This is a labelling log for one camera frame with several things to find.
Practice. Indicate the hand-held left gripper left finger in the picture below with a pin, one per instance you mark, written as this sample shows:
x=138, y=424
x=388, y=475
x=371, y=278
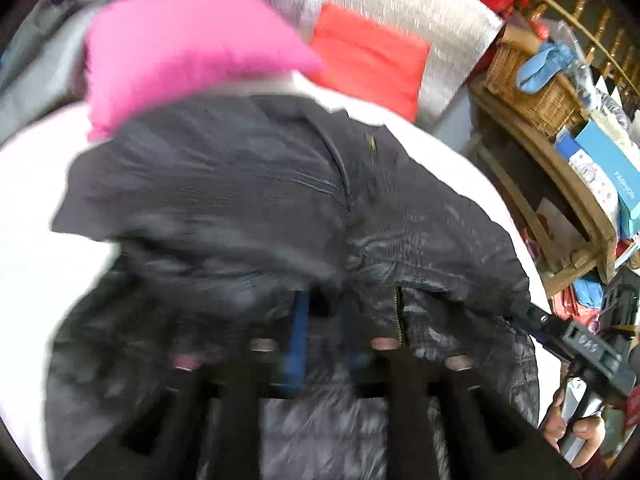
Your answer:
x=298, y=345

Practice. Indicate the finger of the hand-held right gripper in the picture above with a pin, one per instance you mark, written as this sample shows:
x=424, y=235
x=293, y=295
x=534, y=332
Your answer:
x=532, y=317

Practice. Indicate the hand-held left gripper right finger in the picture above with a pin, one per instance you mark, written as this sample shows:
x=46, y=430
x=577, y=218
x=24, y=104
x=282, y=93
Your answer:
x=420, y=410

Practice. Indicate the black puffer jacket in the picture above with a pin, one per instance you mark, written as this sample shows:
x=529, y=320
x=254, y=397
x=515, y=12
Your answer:
x=240, y=175

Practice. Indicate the person's right hand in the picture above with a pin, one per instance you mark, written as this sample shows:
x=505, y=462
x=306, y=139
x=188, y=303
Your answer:
x=587, y=435

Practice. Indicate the wooden shelf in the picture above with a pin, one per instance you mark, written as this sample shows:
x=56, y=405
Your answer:
x=555, y=160

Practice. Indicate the blue box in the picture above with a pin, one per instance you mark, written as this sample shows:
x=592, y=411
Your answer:
x=610, y=160

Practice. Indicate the wicker basket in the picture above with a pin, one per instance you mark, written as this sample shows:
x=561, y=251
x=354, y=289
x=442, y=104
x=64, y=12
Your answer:
x=545, y=105

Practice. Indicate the light blue cloth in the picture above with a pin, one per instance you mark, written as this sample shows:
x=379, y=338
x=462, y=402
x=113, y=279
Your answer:
x=542, y=67

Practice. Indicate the orange-red folded cloth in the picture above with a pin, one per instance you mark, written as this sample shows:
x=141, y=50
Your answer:
x=367, y=60

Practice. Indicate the white bed sheet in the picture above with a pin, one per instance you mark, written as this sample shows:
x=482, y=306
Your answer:
x=35, y=200

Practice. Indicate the wooden chair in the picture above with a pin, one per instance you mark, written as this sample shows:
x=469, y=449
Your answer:
x=580, y=5

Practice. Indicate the pink pillow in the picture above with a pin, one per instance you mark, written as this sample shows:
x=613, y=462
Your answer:
x=190, y=45

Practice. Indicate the grey fabric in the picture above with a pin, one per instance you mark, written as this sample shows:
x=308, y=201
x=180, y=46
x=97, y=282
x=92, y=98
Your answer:
x=45, y=60

